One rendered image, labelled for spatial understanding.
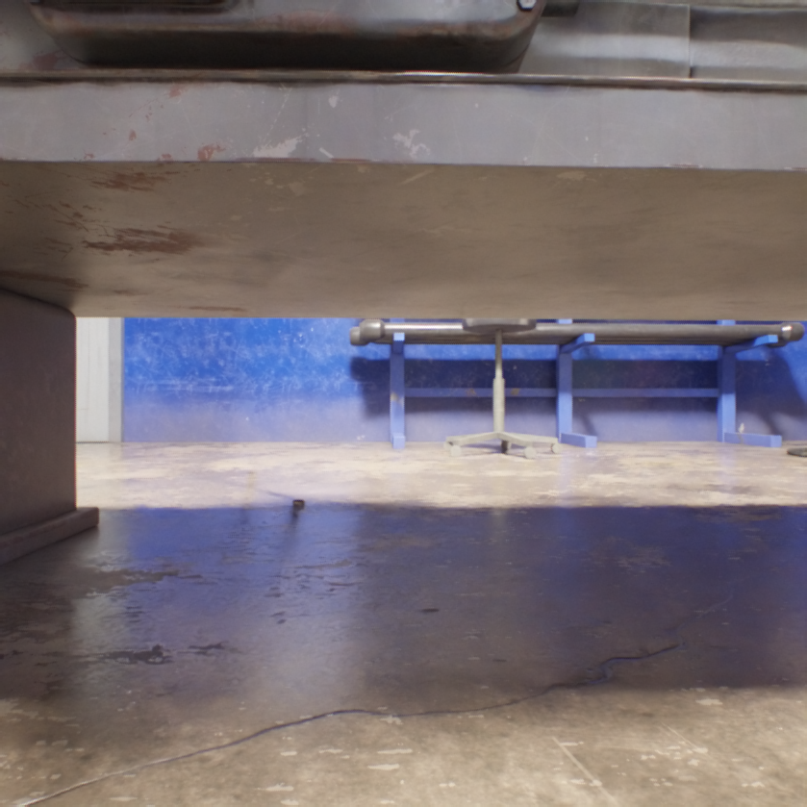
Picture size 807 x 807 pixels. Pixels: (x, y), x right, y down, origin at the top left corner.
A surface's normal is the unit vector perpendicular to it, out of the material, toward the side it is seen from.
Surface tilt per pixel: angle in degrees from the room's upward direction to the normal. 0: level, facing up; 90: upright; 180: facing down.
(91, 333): 90
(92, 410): 90
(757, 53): 90
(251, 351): 90
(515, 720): 0
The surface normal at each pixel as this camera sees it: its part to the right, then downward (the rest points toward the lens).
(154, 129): 0.04, 0.00
